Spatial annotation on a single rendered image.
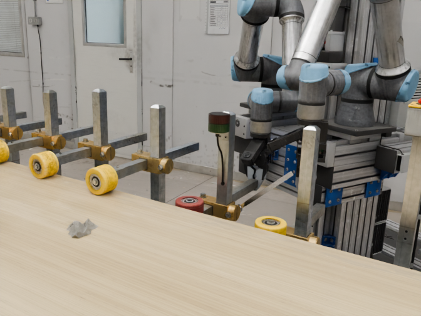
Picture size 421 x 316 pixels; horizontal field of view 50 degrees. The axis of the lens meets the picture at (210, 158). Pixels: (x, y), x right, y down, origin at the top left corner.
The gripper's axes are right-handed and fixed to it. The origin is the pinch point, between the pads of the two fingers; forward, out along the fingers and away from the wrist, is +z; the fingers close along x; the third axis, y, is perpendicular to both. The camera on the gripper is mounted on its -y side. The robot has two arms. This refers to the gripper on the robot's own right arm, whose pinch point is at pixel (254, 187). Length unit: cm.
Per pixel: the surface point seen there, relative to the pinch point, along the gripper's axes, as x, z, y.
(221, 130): -6.2, -28.2, -36.1
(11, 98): 94, -26, -29
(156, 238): -7, -8, -65
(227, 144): -5.2, -23.1, -31.0
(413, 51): -13, -43, 236
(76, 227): 10, -9, -74
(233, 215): -8.6, -2.3, -31.5
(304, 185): -29.0, -15.5, -31.0
